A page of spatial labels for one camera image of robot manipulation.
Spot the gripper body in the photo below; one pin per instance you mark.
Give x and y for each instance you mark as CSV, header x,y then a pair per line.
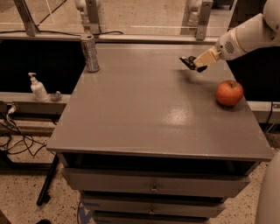
x,y
227,48

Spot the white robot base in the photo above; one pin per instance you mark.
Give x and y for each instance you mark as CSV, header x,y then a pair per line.
x,y
268,208

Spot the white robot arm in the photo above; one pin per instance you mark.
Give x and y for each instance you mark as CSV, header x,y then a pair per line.
x,y
262,30

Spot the red apple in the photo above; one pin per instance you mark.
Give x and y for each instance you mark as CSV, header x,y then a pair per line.
x,y
229,92

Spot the grey drawer cabinet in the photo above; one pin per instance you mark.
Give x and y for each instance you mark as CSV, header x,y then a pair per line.
x,y
144,112

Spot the silver drink can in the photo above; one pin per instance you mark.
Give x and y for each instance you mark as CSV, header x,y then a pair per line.
x,y
90,54

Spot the small grey clip object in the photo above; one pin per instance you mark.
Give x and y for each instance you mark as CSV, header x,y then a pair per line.
x,y
55,97

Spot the middle grey drawer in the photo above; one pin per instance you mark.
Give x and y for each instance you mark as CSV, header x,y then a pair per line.
x,y
153,206

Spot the grey drawer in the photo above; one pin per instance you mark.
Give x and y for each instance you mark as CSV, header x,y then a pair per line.
x,y
153,206
154,183

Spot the white pump bottle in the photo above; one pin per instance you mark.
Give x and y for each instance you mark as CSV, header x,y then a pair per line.
x,y
38,89

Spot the top grey drawer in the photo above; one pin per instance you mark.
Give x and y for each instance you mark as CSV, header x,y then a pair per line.
x,y
154,183

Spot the black slanted leg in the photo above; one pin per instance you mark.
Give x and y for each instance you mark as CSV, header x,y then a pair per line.
x,y
44,196

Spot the metal bracket right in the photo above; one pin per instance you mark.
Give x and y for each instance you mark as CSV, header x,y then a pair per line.
x,y
196,17

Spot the metal bracket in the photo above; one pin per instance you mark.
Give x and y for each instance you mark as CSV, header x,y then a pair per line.
x,y
93,17
30,28
196,17

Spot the metal bracket middle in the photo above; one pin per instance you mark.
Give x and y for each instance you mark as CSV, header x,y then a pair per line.
x,y
93,17

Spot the metal bracket left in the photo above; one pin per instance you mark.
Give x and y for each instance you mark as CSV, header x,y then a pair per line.
x,y
30,28

